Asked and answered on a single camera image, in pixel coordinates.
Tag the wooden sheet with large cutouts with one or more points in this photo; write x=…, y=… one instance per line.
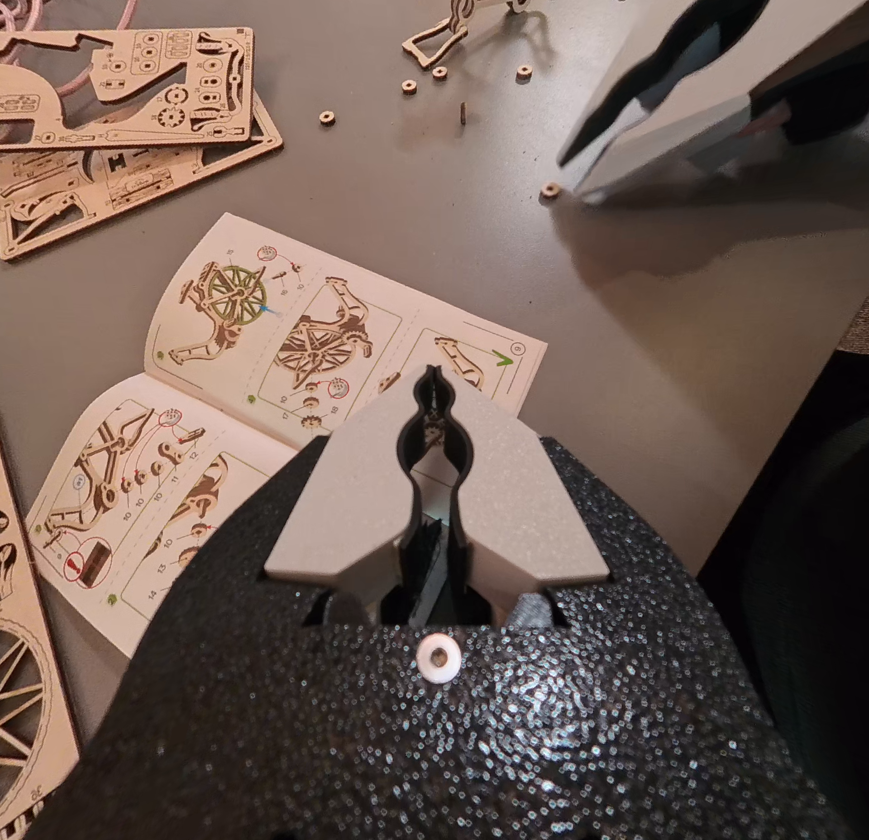
x=81, y=59

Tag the wooden bicycle model frame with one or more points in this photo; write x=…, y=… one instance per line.
x=468, y=4

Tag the wooden sheet with wheel parts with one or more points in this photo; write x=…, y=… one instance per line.
x=37, y=582

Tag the single wooden washer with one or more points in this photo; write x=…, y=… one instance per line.
x=550, y=190

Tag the paper instruction booklet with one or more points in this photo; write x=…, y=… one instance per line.
x=203, y=351

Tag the group of scattered wooden rings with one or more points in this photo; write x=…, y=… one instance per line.
x=408, y=86

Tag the wooden sheet with frame parts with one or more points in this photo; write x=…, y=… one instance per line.
x=170, y=167

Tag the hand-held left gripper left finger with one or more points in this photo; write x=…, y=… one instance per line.
x=353, y=500

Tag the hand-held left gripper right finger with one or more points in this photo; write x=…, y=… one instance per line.
x=523, y=507

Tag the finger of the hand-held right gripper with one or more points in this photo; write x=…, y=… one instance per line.
x=692, y=140
x=669, y=11

